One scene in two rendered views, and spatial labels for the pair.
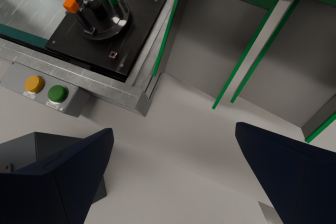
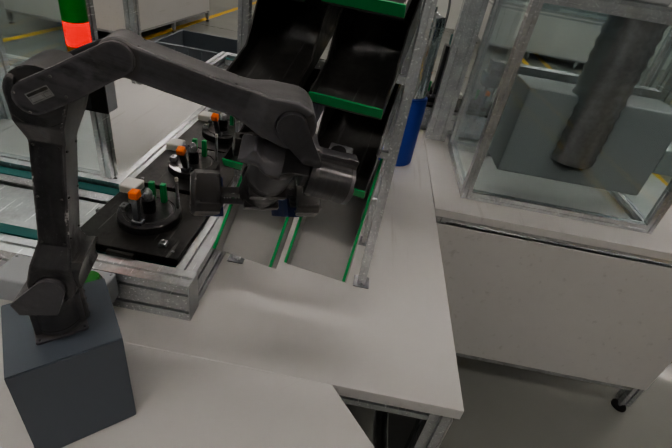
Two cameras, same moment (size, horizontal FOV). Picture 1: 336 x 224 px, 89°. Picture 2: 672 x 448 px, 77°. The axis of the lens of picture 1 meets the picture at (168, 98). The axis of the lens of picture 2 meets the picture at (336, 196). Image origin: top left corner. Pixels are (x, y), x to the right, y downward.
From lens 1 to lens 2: 0.63 m
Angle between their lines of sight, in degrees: 44
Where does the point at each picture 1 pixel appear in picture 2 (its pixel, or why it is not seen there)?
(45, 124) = not seen: hidden behind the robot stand
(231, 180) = (301, 369)
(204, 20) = not seen: hidden behind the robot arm
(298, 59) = (326, 228)
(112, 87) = (160, 272)
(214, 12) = not seen: hidden behind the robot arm
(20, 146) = (88, 288)
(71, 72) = (104, 263)
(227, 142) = (294, 334)
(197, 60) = (253, 235)
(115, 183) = (148, 399)
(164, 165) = (219, 368)
